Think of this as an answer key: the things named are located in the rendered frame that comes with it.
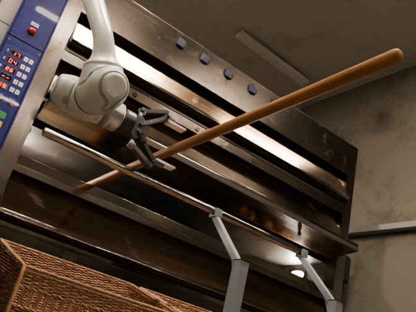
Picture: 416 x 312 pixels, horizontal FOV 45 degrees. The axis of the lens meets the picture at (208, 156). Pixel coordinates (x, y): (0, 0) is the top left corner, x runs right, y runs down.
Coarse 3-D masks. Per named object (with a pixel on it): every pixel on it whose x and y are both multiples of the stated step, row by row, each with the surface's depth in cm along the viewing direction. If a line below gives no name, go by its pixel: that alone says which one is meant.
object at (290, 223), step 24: (48, 120) 202; (72, 120) 200; (96, 144) 213; (120, 144) 211; (144, 168) 225; (192, 168) 219; (192, 192) 238; (216, 192) 235; (240, 192) 232; (264, 216) 250; (288, 216) 246; (312, 240) 266; (336, 240) 262
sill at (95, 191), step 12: (24, 156) 192; (36, 168) 193; (48, 168) 196; (60, 180) 198; (72, 180) 201; (96, 192) 205; (120, 204) 211; (132, 204) 214; (144, 216) 216; (156, 216) 219; (180, 228) 225; (204, 240) 232; (216, 240) 236; (240, 252) 242; (264, 264) 250; (288, 276) 257; (300, 276) 262; (312, 288) 265
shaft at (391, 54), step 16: (368, 64) 98; (384, 64) 96; (320, 80) 109; (336, 80) 104; (352, 80) 102; (288, 96) 116; (304, 96) 112; (256, 112) 124; (272, 112) 121; (224, 128) 135; (176, 144) 154; (192, 144) 148; (112, 176) 191
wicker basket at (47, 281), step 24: (0, 240) 175; (0, 264) 160; (24, 264) 136; (48, 264) 184; (72, 264) 189; (0, 288) 145; (24, 288) 134; (48, 288) 138; (72, 288) 142; (96, 288) 145; (120, 288) 197
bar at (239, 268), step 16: (48, 128) 161; (64, 144) 163; (80, 144) 166; (96, 160) 170; (112, 160) 171; (144, 176) 177; (176, 192) 184; (208, 208) 191; (240, 224) 198; (224, 240) 180; (272, 240) 207; (304, 256) 213; (240, 272) 164; (240, 288) 163; (320, 288) 198; (224, 304) 162; (240, 304) 162; (336, 304) 187
